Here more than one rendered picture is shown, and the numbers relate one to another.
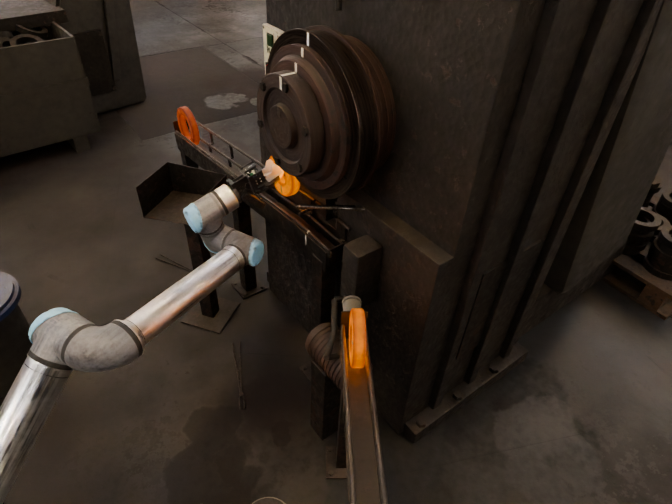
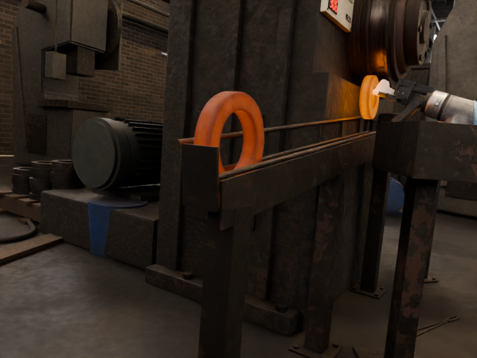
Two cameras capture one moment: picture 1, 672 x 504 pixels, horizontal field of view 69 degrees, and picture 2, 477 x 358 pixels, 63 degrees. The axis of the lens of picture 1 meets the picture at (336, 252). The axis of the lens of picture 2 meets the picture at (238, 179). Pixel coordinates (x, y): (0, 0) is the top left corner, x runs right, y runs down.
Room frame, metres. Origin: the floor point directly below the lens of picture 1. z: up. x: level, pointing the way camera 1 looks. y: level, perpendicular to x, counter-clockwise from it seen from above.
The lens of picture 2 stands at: (2.38, 1.44, 0.66)
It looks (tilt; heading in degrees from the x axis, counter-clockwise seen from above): 7 degrees down; 251
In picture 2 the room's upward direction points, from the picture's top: 4 degrees clockwise
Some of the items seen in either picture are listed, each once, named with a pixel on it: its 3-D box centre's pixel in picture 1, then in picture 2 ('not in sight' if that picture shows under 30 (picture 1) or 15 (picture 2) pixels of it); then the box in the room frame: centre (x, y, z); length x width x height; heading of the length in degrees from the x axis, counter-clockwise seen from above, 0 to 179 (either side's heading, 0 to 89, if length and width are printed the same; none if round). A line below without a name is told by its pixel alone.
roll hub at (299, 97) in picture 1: (288, 125); (419, 27); (1.24, 0.15, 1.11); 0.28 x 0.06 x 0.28; 39
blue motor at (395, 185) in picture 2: not in sight; (385, 194); (-0.20, -1.65, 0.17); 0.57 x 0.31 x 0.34; 59
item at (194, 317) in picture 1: (196, 253); (415, 254); (1.55, 0.59, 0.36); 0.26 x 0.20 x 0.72; 74
